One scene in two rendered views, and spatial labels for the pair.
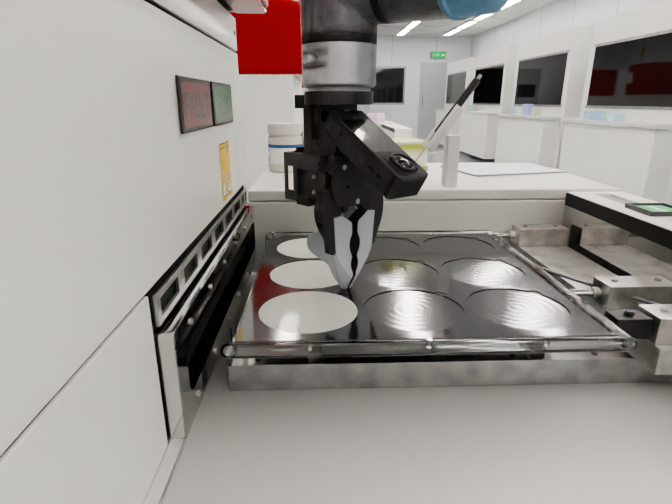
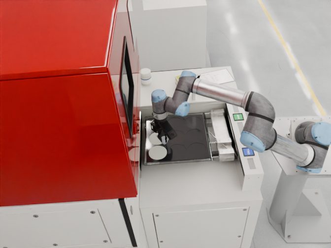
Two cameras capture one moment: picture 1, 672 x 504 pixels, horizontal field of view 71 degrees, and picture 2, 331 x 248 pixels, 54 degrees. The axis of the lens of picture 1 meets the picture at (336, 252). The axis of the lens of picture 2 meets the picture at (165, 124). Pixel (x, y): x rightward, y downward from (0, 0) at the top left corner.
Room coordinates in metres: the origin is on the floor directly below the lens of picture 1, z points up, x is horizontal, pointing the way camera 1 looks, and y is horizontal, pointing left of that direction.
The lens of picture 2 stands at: (-0.72, -0.10, 2.27)
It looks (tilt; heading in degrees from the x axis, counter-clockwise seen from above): 45 degrees down; 4
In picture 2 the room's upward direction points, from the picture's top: 5 degrees counter-clockwise
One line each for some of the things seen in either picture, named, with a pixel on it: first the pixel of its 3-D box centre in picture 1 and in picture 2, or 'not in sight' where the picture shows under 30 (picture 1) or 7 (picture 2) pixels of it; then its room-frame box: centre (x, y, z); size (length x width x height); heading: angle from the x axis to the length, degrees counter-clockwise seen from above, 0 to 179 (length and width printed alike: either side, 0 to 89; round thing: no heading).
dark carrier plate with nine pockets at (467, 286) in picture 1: (396, 274); (176, 137); (0.55, -0.08, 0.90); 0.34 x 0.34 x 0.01; 2
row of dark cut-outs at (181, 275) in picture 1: (216, 230); not in sight; (0.53, 0.14, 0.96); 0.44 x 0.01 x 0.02; 2
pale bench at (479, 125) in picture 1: (499, 106); not in sight; (9.56, -3.20, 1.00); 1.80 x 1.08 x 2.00; 2
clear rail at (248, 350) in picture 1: (431, 347); (178, 162); (0.37, -0.08, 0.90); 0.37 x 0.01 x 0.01; 92
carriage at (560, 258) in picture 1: (592, 289); (221, 135); (0.57, -0.34, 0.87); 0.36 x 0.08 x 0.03; 2
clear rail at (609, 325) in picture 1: (538, 273); (207, 135); (0.55, -0.26, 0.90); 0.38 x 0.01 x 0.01; 2
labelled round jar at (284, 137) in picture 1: (285, 147); (146, 77); (0.98, 0.10, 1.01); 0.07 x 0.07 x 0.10
